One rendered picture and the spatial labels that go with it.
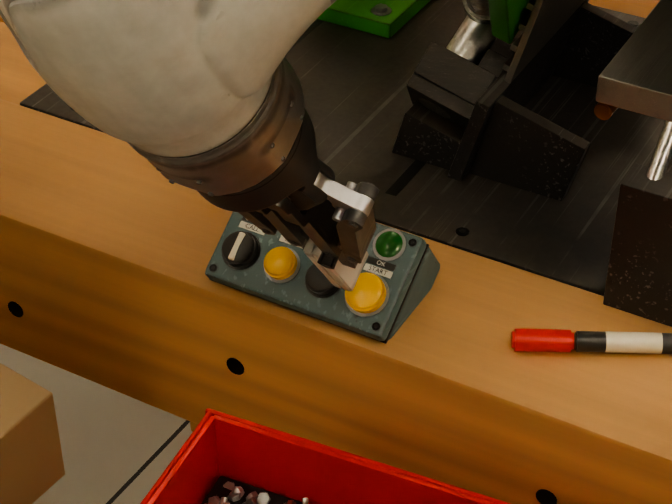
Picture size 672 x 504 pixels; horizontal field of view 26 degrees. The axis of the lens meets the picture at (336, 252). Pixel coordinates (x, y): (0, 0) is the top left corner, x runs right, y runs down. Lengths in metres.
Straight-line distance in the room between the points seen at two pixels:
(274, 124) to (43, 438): 0.34
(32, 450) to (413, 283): 0.29
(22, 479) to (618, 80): 0.46
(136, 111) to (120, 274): 0.49
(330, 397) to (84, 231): 0.24
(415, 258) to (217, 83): 0.40
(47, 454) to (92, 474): 1.22
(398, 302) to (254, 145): 0.33
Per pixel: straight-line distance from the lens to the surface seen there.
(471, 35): 1.20
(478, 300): 1.07
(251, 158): 0.73
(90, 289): 1.17
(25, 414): 0.96
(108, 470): 2.22
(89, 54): 0.62
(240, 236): 1.07
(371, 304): 1.02
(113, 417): 2.30
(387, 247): 1.04
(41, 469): 1.00
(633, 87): 0.89
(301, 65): 1.35
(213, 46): 0.64
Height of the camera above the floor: 1.58
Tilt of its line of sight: 38 degrees down
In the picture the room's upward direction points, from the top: straight up
